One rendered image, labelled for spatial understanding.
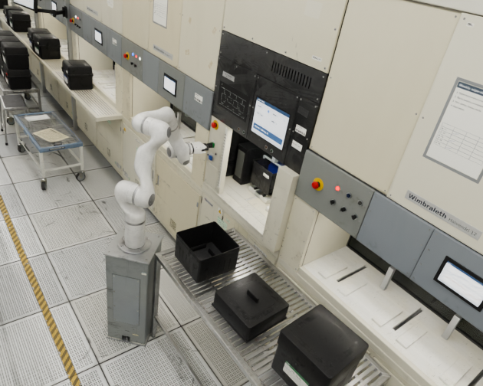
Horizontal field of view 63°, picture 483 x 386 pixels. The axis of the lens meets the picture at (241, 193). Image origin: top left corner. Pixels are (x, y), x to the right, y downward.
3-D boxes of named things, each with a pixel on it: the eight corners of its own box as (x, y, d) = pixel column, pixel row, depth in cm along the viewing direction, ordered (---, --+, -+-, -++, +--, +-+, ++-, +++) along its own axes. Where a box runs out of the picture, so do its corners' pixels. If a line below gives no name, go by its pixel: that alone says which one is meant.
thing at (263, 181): (248, 184, 297) (254, 147, 281) (267, 180, 309) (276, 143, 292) (268, 201, 282) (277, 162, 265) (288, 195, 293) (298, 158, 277)
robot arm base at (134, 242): (113, 250, 235) (113, 225, 225) (126, 231, 251) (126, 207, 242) (144, 256, 234) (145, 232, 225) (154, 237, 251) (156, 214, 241)
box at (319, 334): (268, 365, 185) (279, 330, 172) (307, 337, 203) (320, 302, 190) (314, 415, 169) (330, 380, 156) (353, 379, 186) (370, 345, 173)
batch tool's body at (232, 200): (187, 269, 340) (215, 29, 239) (270, 238, 395) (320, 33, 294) (249, 345, 284) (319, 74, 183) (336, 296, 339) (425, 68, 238)
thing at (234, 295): (211, 304, 212) (213, 286, 205) (251, 283, 230) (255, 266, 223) (245, 343, 194) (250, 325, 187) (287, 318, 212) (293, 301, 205)
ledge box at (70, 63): (61, 82, 448) (59, 58, 435) (87, 81, 463) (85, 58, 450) (68, 90, 428) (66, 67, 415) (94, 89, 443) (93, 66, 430)
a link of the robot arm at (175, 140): (185, 135, 234) (193, 162, 261) (173, 116, 241) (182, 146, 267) (172, 141, 232) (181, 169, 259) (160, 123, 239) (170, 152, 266)
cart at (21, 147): (14, 151, 460) (8, 112, 435) (60, 144, 491) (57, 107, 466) (42, 192, 401) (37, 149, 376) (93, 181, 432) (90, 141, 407)
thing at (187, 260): (211, 242, 256) (215, 220, 247) (236, 269, 238) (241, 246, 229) (173, 254, 240) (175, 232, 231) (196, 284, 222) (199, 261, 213)
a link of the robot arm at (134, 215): (138, 228, 227) (139, 193, 214) (110, 217, 231) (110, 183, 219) (149, 217, 237) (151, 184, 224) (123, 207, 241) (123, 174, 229)
